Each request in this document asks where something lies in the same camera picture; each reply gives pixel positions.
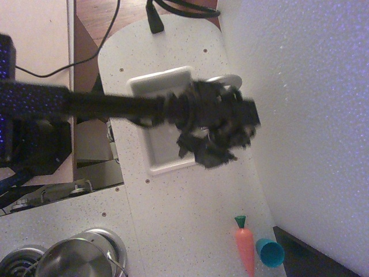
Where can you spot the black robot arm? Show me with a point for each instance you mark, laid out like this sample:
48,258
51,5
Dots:
212,117

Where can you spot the teal plastic cup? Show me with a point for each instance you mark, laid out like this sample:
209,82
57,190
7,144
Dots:
271,253

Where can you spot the silver toy faucet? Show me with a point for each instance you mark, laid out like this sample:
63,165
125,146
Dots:
228,84

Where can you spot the white toy sink basin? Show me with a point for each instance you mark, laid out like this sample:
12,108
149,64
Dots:
158,144

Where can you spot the stainless steel pot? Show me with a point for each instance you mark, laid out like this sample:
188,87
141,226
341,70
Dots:
74,257

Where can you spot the orange toy carrot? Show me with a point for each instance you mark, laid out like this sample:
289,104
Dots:
245,244

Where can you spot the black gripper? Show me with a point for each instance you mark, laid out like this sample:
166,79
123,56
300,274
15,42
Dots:
214,150

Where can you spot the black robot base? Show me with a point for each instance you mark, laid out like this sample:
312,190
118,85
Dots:
31,149

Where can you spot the silver stove burner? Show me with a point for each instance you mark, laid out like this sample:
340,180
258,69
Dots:
109,242
22,261

